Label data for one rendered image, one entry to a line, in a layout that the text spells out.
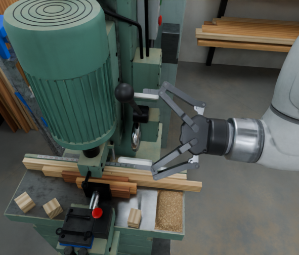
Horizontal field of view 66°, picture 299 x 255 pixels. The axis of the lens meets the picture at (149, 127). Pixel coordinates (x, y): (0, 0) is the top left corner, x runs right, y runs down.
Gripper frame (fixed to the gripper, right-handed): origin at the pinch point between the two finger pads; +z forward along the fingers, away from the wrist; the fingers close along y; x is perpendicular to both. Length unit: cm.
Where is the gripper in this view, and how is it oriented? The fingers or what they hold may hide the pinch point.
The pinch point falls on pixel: (127, 127)
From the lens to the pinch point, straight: 48.7
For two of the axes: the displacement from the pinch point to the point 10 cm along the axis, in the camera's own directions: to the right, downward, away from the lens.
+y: 1.0, -9.9, -0.2
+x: -0.5, 0.2, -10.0
